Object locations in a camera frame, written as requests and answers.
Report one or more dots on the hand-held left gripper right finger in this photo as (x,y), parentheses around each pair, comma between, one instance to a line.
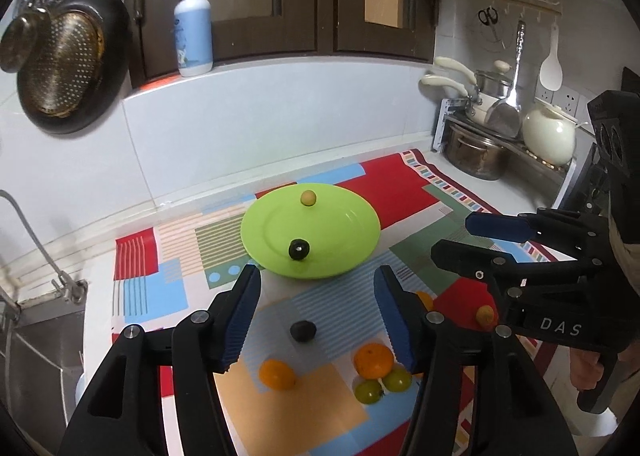
(395,316)

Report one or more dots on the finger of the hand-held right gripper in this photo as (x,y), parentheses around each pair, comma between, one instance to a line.
(465,258)
(500,227)

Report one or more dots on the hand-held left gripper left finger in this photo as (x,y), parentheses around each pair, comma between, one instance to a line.
(242,321)

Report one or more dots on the small yellow round fruit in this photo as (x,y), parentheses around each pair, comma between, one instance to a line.
(484,316)
(307,198)

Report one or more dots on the green round fruit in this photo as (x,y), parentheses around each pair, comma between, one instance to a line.
(398,380)
(368,391)

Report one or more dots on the green plate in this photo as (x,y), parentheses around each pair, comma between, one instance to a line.
(330,231)

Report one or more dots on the person's right hand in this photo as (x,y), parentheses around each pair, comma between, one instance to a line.
(582,368)

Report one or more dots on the small black round fruit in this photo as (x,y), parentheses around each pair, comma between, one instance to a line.
(299,249)
(303,331)

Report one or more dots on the large steel pot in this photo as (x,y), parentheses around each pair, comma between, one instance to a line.
(475,153)

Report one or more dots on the white ceramic pot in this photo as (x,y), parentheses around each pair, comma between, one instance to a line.
(547,135)

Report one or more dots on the steel spatula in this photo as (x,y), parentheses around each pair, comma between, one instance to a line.
(502,120)

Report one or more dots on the colourful patchwork mat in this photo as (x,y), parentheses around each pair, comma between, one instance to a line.
(310,411)

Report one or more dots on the cream saucepan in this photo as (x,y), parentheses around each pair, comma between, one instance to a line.
(480,110)

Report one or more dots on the metal dish rack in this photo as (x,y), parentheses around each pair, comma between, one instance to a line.
(442,120)

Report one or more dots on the white rice paddle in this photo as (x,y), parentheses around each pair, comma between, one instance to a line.
(550,73)

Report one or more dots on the steel sink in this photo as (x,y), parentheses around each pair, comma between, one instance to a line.
(35,361)

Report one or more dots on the black scissors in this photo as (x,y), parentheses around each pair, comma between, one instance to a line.
(487,15)

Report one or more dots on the blue and white pump bottle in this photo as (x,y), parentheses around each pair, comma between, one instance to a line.
(192,35)

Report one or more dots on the black frying pan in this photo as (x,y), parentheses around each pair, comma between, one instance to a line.
(115,35)

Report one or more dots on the brass perforated strainer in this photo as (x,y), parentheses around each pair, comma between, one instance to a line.
(60,65)

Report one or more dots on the round metal ladle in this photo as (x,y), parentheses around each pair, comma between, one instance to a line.
(20,40)

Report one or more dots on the white wall socket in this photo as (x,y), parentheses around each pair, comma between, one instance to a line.
(567,99)

